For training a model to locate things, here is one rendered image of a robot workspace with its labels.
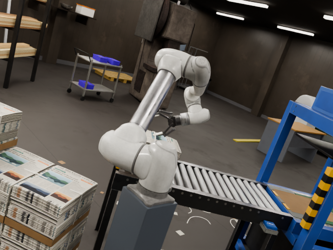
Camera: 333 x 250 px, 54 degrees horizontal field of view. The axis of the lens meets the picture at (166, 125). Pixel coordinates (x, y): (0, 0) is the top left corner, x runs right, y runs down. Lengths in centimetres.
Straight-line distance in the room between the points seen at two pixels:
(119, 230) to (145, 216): 22
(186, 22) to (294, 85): 571
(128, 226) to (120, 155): 34
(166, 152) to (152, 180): 15
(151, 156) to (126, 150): 12
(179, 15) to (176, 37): 51
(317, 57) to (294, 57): 81
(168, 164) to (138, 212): 26
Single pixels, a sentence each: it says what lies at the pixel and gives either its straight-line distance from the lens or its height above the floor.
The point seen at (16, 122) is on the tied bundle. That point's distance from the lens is 215.
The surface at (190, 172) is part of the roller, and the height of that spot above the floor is 80.
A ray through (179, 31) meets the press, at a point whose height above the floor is 194.
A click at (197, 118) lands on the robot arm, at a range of 231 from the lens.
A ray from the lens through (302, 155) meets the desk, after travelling 874.
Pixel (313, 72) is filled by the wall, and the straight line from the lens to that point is 1237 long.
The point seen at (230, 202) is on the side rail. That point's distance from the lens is 243.
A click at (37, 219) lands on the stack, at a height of 71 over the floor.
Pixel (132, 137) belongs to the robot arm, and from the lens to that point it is 157.
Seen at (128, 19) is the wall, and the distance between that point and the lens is 1140.
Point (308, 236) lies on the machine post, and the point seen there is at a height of 79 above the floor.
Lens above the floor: 174
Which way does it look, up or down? 14 degrees down
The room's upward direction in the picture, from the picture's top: 18 degrees clockwise
